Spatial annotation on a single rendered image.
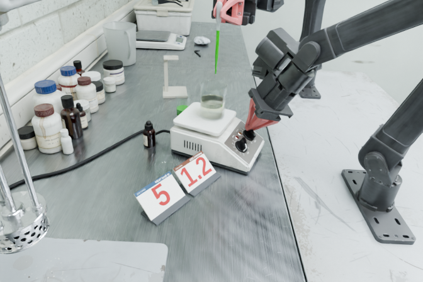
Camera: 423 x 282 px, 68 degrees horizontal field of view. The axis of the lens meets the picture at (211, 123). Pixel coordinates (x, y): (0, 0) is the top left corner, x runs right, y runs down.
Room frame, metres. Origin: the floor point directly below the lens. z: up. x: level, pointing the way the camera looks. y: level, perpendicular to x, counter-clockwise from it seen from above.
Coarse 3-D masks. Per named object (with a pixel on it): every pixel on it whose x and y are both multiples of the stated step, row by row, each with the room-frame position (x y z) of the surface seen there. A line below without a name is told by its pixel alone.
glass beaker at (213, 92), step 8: (208, 80) 0.70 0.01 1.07; (216, 80) 0.70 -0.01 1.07; (208, 88) 0.69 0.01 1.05; (216, 88) 0.70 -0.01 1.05; (224, 88) 0.68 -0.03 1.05; (200, 96) 0.66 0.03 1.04; (208, 96) 0.64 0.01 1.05; (216, 96) 0.64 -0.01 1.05; (224, 96) 0.65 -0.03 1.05; (200, 104) 0.66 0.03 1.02; (208, 104) 0.64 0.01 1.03; (216, 104) 0.64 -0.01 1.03; (224, 104) 0.65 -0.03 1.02; (200, 112) 0.66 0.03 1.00; (208, 112) 0.64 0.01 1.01; (216, 112) 0.64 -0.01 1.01; (224, 112) 0.66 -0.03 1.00; (208, 120) 0.64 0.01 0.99; (216, 120) 0.64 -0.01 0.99
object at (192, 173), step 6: (204, 156) 0.58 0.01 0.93; (192, 162) 0.55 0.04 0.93; (198, 162) 0.56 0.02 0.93; (204, 162) 0.56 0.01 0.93; (186, 168) 0.53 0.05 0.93; (192, 168) 0.54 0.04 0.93; (198, 168) 0.54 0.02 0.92; (204, 168) 0.55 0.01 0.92; (210, 168) 0.56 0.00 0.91; (180, 174) 0.51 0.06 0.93; (186, 174) 0.52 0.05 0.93; (192, 174) 0.52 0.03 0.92; (198, 174) 0.53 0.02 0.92; (204, 174) 0.54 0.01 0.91; (186, 180) 0.51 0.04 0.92; (192, 180) 0.51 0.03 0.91; (198, 180) 0.52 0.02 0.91; (186, 186) 0.50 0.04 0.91
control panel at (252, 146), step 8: (240, 128) 0.66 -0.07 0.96; (232, 136) 0.62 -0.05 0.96; (240, 136) 0.63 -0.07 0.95; (256, 136) 0.66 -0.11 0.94; (232, 144) 0.59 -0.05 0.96; (248, 144) 0.62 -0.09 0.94; (256, 144) 0.63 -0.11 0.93; (240, 152) 0.58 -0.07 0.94; (248, 152) 0.59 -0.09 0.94; (248, 160) 0.57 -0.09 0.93
